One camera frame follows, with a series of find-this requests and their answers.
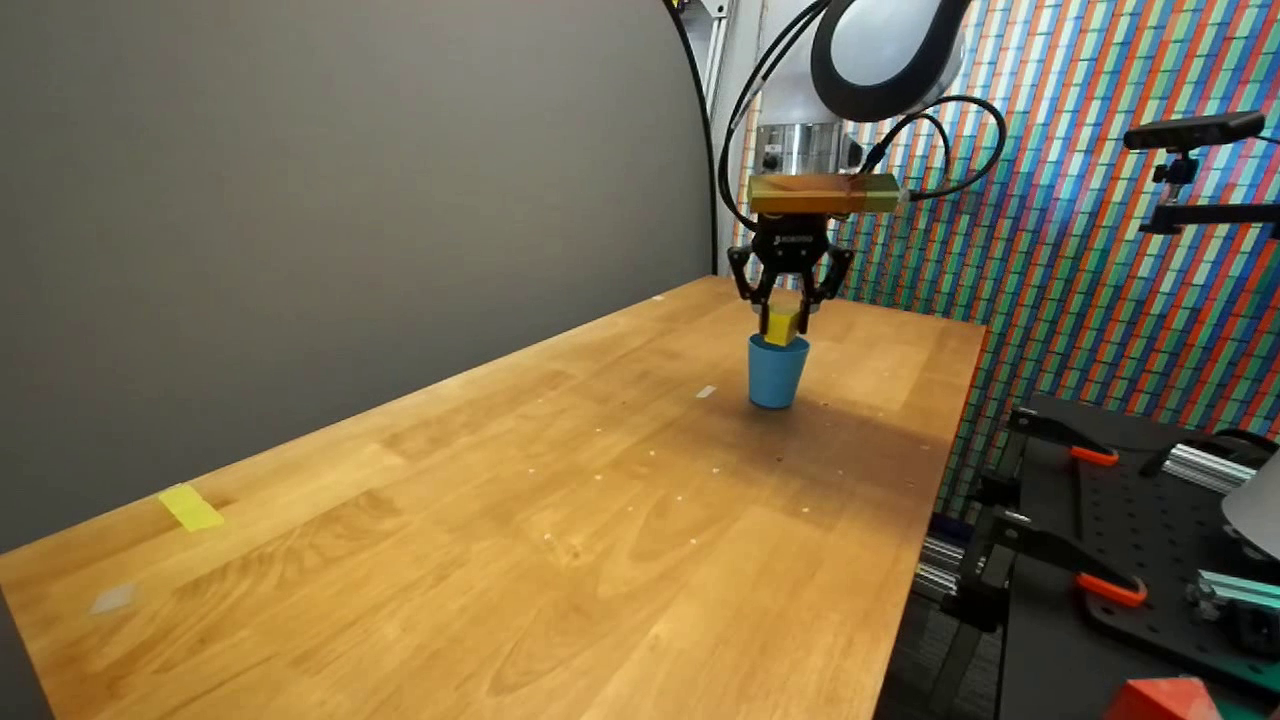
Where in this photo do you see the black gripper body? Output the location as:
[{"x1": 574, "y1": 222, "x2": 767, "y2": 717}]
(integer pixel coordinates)
[{"x1": 746, "y1": 213, "x2": 840, "y2": 302}]

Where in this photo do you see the blue plastic cup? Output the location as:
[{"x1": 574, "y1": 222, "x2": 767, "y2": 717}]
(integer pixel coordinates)
[{"x1": 742, "y1": 332, "x2": 816, "y2": 418}]

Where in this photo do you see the red block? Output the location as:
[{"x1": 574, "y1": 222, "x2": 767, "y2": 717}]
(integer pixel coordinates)
[{"x1": 1100, "y1": 673, "x2": 1225, "y2": 720}]

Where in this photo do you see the multicolour patterned backdrop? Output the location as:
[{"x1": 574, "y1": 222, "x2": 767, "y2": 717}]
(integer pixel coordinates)
[{"x1": 729, "y1": 0, "x2": 1280, "y2": 474}]

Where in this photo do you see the black perforated breadboard table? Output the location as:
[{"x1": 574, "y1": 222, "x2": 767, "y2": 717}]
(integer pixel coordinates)
[{"x1": 884, "y1": 391, "x2": 1280, "y2": 720}]

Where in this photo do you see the silver aluminium extrusion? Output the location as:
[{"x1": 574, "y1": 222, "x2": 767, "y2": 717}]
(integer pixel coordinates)
[{"x1": 1156, "y1": 435, "x2": 1268, "y2": 501}]

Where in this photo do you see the grey flat plate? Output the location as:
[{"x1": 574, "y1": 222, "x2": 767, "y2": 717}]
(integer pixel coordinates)
[{"x1": 1217, "y1": 449, "x2": 1280, "y2": 570}]

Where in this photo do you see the teal metal bar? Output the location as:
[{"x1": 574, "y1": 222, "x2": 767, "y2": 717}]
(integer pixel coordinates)
[{"x1": 1190, "y1": 566, "x2": 1280, "y2": 631}]

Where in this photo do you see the yellow tape strip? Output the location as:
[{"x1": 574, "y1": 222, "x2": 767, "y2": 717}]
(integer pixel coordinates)
[{"x1": 154, "y1": 479, "x2": 226, "y2": 536}]

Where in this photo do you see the white vertical post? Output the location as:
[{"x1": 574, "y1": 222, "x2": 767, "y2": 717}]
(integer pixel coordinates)
[{"x1": 709, "y1": 0, "x2": 767, "y2": 286}]

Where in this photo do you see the orange wrist camera box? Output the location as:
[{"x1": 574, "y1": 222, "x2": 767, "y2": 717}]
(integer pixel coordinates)
[{"x1": 742, "y1": 168, "x2": 905, "y2": 222}]

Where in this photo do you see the black wall cable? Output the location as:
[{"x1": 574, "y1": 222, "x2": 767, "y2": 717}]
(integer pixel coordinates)
[{"x1": 658, "y1": 0, "x2": 722, "y2": 280}]

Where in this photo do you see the black clamp with orange handle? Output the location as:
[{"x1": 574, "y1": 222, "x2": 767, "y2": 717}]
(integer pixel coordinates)
[
  {"x1": 987, "y1": 510, "x2": 1153, "y2": 617},
  {"x1": 1003, "y1": 404, "x2": 1129, "y2": 477}
]

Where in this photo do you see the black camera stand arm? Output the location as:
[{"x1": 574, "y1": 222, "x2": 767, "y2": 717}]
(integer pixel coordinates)
[{"x1": 1135, "y1": 147, "x2": 1280, "y2": 244}]

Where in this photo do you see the black camera on stand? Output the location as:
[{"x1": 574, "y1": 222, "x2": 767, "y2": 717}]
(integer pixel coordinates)
[{"x1": 1121, "y1": 107, "x2": 1271, "y2": 151}]

